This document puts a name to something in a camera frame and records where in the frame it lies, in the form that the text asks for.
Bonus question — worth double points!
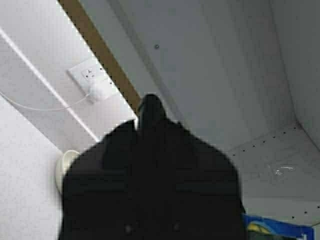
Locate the black cooking pot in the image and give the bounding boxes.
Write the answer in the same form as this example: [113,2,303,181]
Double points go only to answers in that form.
[58,94,248,240]

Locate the white power adapter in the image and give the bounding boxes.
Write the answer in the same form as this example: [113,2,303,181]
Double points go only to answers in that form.
[88,82,108,104]

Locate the white frying pan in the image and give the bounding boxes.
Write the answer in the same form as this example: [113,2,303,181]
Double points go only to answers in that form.
[54,149,81,195]

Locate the blue Ziploc box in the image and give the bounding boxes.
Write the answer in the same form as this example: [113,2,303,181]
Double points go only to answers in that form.
[242,214,315,240]

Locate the white wall outlet plate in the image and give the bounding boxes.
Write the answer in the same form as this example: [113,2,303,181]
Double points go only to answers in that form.
[67,57,119,101]

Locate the white charging cable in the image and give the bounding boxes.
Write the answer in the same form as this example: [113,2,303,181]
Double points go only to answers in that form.
[0,89,94,112]

